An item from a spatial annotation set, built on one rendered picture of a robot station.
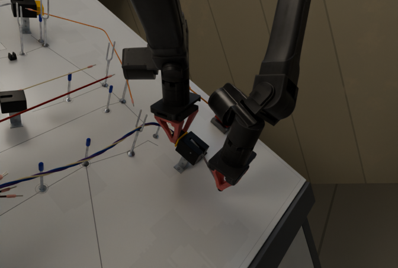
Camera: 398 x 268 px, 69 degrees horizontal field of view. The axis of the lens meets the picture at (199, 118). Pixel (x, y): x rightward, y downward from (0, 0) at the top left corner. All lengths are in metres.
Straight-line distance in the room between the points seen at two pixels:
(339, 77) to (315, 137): 0.49
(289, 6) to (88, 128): 0.51
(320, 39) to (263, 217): 1.62
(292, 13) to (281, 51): 0.08
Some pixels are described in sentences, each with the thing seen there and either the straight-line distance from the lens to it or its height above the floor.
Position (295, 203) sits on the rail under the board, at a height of 0.86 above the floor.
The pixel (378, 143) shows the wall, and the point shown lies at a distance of 2.35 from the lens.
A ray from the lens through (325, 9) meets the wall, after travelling 2.15.
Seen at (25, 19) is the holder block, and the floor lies 1.54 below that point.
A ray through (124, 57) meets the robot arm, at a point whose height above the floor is 1.34.
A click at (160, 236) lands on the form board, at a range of 0.61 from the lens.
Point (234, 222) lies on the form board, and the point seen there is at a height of 0.93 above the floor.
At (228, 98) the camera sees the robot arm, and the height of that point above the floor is 1.20.
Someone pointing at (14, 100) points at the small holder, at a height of 1.33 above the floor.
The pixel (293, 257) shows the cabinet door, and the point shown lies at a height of 0.71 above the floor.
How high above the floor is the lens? 1.31
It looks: 12 degrees down
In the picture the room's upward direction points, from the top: 19 degrees counter-clockwise
